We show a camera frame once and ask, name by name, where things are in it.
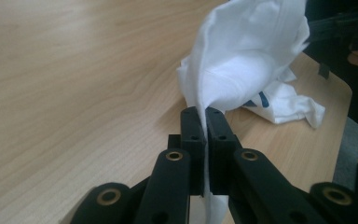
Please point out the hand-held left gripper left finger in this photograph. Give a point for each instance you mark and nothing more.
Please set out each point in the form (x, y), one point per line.
(191, 130)

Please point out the grey tape strip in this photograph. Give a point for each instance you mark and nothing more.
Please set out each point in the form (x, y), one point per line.
(324, 71)

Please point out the white printed T-shirt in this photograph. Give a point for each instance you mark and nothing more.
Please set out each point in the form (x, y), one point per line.
(248, 56)

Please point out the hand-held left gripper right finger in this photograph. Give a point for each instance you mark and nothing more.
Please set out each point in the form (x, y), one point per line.
(220, 133)

